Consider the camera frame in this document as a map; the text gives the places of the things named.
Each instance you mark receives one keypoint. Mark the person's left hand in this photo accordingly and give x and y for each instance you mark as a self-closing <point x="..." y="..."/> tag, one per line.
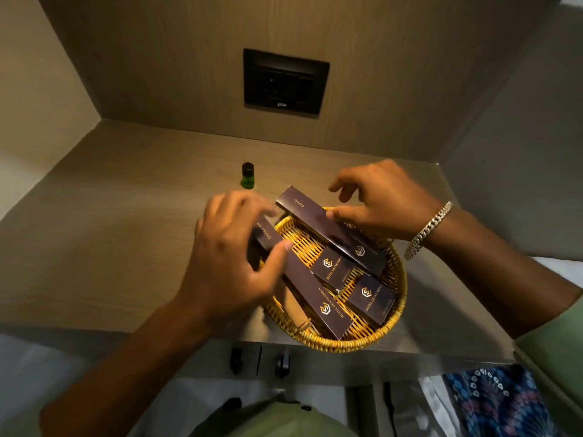
<point x="218" y="268"/>

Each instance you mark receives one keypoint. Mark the person's right hand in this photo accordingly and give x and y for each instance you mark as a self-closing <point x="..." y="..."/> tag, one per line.
<point x="391" y="200"/>

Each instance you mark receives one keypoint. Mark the person's left thumb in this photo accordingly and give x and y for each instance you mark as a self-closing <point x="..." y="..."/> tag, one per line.
<point x="278" y="260"/>

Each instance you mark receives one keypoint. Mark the person's right middle finger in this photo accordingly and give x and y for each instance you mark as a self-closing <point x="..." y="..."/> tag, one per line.
<point x="348" y="193"/>

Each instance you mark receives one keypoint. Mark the person's right thumb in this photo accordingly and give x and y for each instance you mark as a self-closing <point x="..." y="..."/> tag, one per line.
<point x="346" y="215"/>

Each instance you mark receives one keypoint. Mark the long dark comb box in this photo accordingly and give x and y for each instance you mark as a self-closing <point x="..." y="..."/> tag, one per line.
<point x="319" y="222"/>

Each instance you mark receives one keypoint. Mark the long dark dental kit box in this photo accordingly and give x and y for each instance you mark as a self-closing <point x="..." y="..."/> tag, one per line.
<point x="314" y="295"/>

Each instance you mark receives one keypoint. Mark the person's right forearm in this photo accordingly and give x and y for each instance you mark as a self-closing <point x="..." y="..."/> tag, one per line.
<point x="496" y="273"/>

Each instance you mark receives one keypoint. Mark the person's left forearm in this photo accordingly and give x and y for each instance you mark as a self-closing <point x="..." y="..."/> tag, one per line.
<point x="132" y="373"/>

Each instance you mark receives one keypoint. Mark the tan paper packet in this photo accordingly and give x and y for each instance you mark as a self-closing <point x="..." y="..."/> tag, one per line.
<point x="291" y="309"/>

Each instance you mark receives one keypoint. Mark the small dark amenity box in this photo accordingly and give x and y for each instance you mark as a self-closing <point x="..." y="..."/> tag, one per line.
<point x="371" y="300"/>
<point x="335" y="268"/>

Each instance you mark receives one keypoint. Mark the small green bottle black cap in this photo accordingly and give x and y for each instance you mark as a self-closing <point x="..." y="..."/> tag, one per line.
<point x="247" y="177"/>

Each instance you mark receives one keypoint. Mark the yellow wicker basket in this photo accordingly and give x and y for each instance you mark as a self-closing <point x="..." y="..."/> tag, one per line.
<point x="364" y="334"/>

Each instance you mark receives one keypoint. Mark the blue patterned cloth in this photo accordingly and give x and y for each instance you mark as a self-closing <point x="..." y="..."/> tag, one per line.
<point x="501" y="405"/>

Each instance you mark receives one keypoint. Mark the green shirt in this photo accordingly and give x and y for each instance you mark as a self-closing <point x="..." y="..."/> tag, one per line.
<point x="555" y="354"/>

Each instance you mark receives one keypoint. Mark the black wall switch panel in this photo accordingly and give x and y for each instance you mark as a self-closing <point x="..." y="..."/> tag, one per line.
<point x="285" y="82"/>

